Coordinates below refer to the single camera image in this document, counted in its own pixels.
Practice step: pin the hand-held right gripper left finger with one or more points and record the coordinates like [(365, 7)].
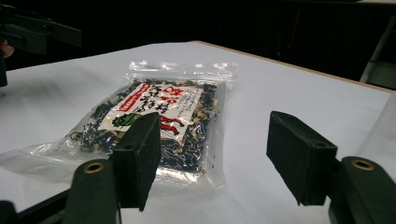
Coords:
[(137, 155)]

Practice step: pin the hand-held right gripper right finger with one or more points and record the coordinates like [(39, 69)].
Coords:
[(306, 161)]

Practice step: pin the clear packet of dried seaweed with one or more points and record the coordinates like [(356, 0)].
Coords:
[(162, 124)]

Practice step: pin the grey metal stand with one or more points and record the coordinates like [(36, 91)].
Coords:
[(378, 62)]

